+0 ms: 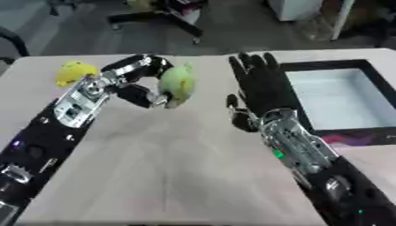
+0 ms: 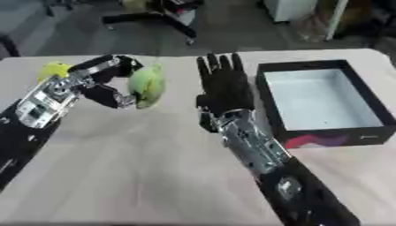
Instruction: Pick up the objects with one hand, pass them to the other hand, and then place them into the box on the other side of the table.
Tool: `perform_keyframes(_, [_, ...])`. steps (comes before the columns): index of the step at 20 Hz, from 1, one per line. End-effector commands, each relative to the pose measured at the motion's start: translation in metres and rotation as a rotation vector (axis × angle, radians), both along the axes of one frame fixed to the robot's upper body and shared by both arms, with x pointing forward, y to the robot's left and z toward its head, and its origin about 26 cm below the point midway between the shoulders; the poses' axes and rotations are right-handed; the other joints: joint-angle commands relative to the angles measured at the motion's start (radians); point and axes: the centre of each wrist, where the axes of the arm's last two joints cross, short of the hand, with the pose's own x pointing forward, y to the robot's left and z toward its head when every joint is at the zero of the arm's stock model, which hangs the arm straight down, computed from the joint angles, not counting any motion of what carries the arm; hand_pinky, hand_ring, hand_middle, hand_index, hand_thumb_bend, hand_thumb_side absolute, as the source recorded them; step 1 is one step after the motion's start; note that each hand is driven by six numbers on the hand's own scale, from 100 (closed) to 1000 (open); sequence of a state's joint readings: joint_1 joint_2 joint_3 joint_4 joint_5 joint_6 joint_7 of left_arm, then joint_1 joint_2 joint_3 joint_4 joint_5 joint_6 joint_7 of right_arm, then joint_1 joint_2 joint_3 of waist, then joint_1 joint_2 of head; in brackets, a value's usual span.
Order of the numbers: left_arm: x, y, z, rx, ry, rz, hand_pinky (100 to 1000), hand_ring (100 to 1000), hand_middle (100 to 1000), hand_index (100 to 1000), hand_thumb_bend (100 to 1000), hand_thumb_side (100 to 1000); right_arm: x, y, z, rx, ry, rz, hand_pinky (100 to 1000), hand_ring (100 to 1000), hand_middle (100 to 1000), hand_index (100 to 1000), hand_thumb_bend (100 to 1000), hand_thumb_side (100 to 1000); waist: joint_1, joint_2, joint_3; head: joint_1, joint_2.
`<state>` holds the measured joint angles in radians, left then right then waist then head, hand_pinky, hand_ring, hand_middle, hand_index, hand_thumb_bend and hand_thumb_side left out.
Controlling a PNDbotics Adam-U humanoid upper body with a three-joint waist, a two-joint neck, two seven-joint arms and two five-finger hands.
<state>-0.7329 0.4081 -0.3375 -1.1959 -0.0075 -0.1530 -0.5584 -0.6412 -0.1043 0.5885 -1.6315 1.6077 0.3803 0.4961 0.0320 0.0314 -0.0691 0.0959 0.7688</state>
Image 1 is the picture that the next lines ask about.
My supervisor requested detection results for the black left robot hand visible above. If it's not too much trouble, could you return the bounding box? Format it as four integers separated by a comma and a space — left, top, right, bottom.
99, 54, 175, 109

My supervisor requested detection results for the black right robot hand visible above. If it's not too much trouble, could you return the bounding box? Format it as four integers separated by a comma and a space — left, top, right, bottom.
224, 51, 301, 132

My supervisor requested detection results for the green toy pear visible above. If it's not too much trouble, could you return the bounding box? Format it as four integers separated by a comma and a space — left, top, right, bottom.
156, 62, 198, 109

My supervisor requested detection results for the black box with white inside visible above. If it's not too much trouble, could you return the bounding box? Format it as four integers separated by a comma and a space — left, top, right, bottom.
277, 59, 396, 147

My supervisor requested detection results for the yellow toy fruit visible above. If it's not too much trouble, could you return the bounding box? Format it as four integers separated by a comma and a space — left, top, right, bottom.
54, 60, 101, 88

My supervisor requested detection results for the black office chair base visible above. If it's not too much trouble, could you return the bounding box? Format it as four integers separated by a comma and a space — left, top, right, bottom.
106, 0, 210, 45

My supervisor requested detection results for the white cabinet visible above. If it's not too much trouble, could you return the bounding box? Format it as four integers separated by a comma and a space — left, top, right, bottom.
266, 0, 328, 22

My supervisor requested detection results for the black chair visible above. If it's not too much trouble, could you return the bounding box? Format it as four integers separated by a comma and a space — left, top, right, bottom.
0, 26, 31, 65

